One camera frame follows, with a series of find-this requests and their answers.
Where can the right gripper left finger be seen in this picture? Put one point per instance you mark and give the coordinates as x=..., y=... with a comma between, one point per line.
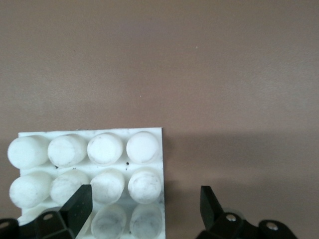
x=77, y=211

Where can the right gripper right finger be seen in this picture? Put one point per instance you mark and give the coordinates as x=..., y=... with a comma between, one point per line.
x=209, y=211

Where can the white studded base plate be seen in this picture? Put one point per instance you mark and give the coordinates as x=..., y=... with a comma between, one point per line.
x=112, y=149

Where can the brown paper table cover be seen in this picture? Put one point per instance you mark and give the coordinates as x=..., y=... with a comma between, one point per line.
x=199, y=74

